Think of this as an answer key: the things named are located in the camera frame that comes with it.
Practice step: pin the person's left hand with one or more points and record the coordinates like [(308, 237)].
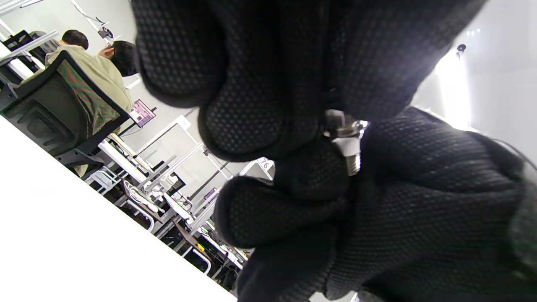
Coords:
[(419, 209)]

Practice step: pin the person's right hand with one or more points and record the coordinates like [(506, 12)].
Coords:
[(272, 63)]

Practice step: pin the silver screw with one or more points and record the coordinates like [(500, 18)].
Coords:
[(354, 165)]

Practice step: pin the silver hex nut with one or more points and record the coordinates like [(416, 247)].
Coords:
[(348, 147)]

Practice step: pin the small pink screen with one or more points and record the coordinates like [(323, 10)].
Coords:
[(142, 112)]

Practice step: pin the white cart holding bag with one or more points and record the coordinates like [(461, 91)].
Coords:
[(144, 212)]

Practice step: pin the black mesh office chair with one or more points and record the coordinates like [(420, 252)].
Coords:
[(50, 109)]

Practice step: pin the black wall camera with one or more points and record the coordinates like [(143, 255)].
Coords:
[(461, 48)]

